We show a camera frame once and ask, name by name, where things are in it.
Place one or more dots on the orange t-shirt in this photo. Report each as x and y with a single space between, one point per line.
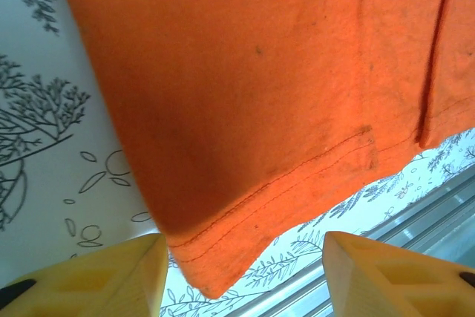
241 72

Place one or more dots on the white floral tablecloth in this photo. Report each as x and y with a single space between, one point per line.
37 183

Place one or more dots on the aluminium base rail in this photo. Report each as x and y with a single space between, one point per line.
426 217

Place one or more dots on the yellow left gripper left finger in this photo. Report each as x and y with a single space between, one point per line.
92 287

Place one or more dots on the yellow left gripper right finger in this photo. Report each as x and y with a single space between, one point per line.
389 287

